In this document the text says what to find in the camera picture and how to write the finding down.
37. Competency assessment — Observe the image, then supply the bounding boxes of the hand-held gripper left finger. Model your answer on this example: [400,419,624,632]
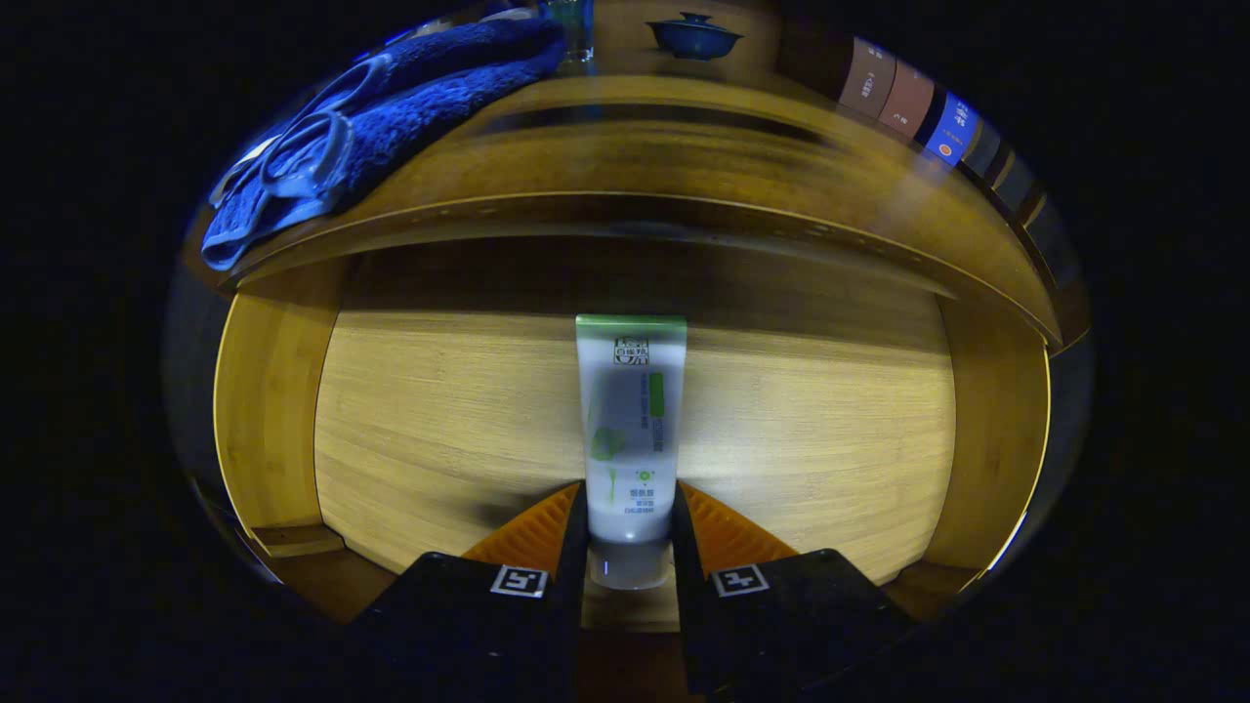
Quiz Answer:
[352,480,592,703]

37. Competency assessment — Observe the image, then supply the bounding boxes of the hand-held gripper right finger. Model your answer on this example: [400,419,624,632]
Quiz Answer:
[670,480,919,699]

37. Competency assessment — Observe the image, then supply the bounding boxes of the white green tube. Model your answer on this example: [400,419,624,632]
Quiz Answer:
[575,313,688,591]

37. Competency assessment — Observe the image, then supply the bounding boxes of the wooden drawer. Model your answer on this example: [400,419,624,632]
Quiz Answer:
[210,234,1054,626]

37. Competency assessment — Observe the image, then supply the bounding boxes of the wooden countertop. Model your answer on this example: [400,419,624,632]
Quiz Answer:
[200,73,1065,343]

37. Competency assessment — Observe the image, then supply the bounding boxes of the wooden cabinet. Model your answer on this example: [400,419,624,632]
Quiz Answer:
[186,0,1093,352]

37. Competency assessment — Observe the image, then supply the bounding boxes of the blue folded towel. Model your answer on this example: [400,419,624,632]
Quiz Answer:
[200,15,567,272]

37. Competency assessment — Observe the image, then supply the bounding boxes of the blue book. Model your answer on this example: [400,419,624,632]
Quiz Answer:
[918,91,980,167]

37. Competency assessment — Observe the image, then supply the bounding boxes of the brown book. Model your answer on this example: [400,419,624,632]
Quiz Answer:
[838,37,897,120]
[877,59,937,140]

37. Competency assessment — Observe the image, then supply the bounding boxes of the blue lidded teacup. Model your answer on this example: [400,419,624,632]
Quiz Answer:
[645,12,745,62]

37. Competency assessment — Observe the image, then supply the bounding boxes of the teal tumbler bottle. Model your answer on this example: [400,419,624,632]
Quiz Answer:
[542,0,597,67]

